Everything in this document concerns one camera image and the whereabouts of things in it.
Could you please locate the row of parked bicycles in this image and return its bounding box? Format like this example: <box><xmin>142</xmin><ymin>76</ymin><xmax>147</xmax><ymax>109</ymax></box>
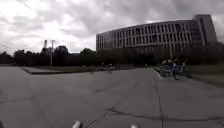
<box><xmin>154</xmin><ymin>57</ymin><xmax>193</xmax><ymax>81</ymax></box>

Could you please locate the grey paved plaza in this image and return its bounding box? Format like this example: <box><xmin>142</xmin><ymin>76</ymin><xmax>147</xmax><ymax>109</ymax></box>
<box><xmin>0</xmin><ymin>65</ymin><xmax>224</xmax><ymax>128</ymax></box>

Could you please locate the grass verge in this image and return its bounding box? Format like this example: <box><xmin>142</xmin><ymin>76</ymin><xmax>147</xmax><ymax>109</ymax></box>
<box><xmin>185</xmin><ymin>63</ymin><xmax>224</xmax><ymax>88</ymax></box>

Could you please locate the row of dark trees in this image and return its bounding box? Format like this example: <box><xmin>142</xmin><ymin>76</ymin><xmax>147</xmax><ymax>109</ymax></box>
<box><xmin>0</xmin><ymin>44</ymin><xmax>224</xmax><ymax>67</ymax></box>

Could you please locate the raised grass bed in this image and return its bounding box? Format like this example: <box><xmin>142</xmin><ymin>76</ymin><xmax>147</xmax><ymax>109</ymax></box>
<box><xmin>21</xmin><ymin>65</ymin><xmax>96</xmax><ymax>75</ymax></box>

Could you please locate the thin pole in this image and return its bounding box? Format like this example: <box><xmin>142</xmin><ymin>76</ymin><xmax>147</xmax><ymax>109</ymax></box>
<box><xmin>49</xmin><ymin>39</ymin><xmax>55</xmax><ymax>67</ymax></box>

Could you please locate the large curved white building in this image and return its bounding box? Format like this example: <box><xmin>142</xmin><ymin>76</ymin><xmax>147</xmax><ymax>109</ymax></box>
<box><xmin>95</xmin><ymin>13</ymin><xmax>218</xmax><ymax>64</ymax></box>

